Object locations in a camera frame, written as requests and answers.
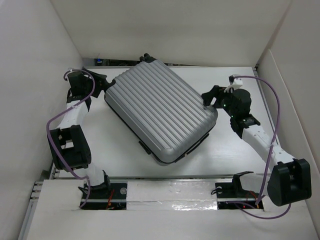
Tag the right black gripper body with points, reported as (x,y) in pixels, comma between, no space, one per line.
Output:
(223,101)

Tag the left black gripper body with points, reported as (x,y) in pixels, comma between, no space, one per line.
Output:
(98,84)

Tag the grey hard-shell suitcase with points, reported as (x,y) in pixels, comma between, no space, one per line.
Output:
(165,113)

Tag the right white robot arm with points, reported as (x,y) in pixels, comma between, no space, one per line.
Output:
(286,179)

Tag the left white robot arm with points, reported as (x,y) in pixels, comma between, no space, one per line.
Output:
(68,144)

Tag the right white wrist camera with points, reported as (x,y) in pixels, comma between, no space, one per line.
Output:
(235,82)

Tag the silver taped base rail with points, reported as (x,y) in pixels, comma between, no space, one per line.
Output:
(171,195)

